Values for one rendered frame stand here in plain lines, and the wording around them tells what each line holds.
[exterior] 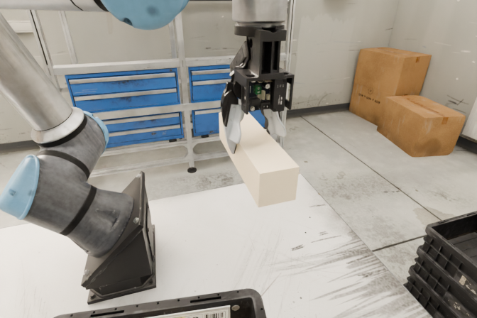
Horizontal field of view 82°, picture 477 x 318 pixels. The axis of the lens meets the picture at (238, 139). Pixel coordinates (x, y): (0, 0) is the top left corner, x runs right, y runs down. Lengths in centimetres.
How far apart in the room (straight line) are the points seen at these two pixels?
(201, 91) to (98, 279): 164
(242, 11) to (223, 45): 262
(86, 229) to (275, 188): 43
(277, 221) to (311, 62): 274
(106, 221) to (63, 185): 11
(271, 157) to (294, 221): 52
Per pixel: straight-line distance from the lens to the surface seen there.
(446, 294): 131
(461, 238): 143
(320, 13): 342
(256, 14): 38
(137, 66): 206
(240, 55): 45
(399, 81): 340
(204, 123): 225
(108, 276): 74
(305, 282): 78
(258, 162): 41
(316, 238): 88
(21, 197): 66
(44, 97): 67
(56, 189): 66
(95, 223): 68
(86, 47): 296
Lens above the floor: 132
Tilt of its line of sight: 27 degrees down
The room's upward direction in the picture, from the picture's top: straight up
